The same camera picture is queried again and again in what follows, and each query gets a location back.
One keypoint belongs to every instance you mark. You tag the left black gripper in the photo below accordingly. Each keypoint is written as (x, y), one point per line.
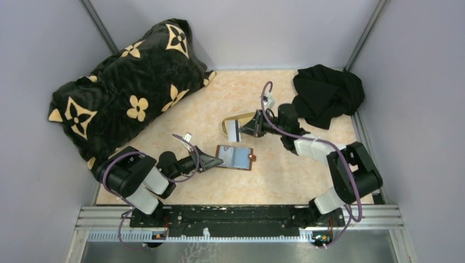
(207, 162)

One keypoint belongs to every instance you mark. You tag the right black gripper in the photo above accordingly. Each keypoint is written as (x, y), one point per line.
(255, 126)

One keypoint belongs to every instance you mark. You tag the beige oval tray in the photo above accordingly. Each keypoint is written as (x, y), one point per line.
(242, 118)

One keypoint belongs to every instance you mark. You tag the white magnetic stripe card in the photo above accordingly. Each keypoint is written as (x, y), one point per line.
(234, 134)

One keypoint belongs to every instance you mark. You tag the brown leather card holder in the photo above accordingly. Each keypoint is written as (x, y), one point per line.
(236, 158)

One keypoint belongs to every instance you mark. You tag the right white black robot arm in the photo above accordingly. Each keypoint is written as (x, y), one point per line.
(352, 170)

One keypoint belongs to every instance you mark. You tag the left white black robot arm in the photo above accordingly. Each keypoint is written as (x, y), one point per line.
(143, 181)

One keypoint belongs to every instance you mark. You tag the crumpled black cloth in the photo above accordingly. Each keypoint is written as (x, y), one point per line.
(324, 93)

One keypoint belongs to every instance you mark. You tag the black floral plush pillow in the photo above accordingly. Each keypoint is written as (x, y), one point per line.
(123, 94)

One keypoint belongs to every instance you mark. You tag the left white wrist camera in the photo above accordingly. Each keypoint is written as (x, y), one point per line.
(187, 137)

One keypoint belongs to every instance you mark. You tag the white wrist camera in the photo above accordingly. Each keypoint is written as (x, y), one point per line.
(187, 137)
(268, 100)

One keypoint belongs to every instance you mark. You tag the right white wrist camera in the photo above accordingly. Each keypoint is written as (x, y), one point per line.
(268, 100)

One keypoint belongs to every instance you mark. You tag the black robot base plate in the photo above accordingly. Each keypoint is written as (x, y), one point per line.
(236, 220)

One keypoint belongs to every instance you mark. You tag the white toothed cable rail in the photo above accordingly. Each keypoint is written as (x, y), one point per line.
(142, 235)

